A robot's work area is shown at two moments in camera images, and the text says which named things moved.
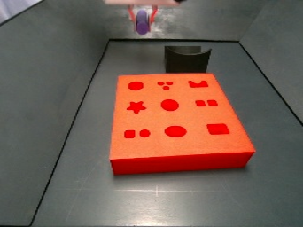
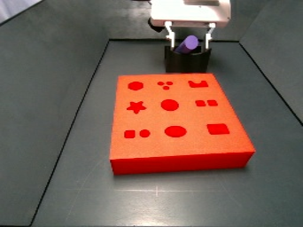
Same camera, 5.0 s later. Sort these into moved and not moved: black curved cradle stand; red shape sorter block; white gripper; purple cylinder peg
Moved: white gripper; purple cylinder peg
Not moved: black curved cradle stand; red shape sorter block
